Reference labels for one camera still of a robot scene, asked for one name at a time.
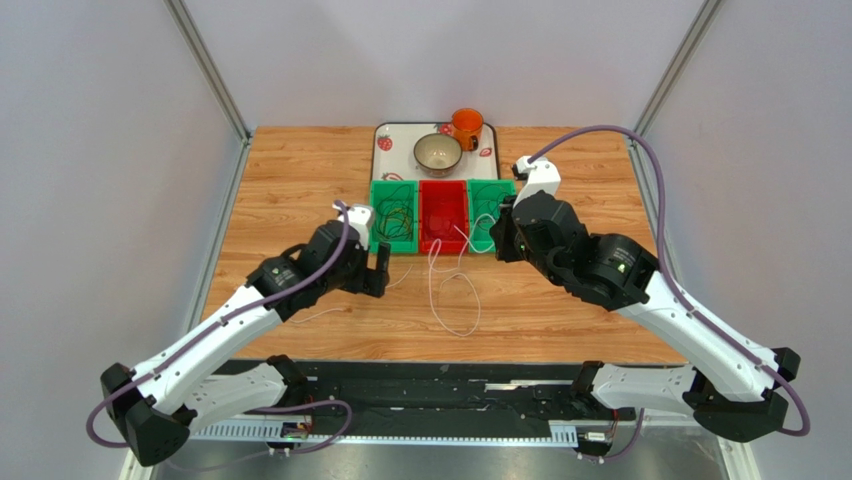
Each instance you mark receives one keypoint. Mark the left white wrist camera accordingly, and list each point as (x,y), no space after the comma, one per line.
(361,217)

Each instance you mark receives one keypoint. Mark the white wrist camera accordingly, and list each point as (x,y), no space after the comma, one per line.
(361,217)
(535,174)

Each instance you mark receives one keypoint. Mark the beige ceramic bowl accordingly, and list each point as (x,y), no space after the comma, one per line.
(438,155)

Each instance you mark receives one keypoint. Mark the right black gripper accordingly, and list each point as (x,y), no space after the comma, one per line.
(509,233)

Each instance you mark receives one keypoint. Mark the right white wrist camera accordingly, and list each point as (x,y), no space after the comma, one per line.
(535,174)

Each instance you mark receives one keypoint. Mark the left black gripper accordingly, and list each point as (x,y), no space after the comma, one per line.
(371,282)

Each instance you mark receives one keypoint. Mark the right green plastic bin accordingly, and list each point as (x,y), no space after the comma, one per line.
(484,198)

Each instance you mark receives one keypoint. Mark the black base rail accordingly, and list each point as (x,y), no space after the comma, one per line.
(452,400)

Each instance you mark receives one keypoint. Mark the left green plastic bin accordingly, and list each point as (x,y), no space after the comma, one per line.
(396,215)

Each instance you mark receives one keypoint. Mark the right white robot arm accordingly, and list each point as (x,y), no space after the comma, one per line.
(730,389)

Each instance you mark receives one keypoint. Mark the green plastic bin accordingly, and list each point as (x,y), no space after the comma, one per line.
(484,198)
(396,215)

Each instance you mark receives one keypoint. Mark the white strawberry tray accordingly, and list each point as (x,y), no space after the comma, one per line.
(393,157)

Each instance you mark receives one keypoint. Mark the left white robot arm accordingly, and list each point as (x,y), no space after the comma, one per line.
(159,403)

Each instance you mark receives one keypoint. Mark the red plastic bin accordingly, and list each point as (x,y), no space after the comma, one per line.
(443,215)

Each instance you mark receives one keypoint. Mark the orange mug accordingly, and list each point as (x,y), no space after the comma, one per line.
(467,124)

